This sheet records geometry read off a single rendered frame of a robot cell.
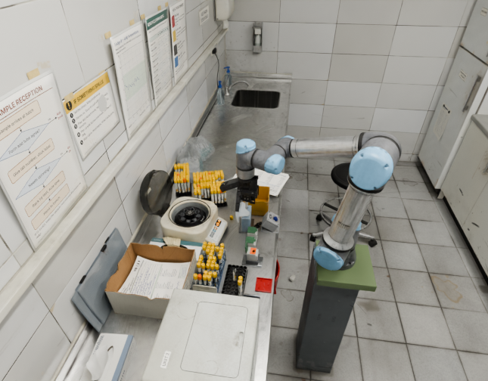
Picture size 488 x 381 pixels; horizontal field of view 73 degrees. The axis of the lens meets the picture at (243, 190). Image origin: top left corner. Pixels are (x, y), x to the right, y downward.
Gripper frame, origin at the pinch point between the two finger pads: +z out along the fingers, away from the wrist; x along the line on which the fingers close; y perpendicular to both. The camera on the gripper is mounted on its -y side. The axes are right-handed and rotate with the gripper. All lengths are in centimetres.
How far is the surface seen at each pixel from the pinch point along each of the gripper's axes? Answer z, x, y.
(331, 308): 42, -9, 46
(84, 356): 21, -67, -39
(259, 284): 19.7, -21.3, 13.8
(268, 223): 12.6, 9.8, 11.3
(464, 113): 16, 191, 140
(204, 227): 7.8, -5.7, -15.7
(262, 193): 13.0, 33.0, 2.7
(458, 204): 81, 151, 150
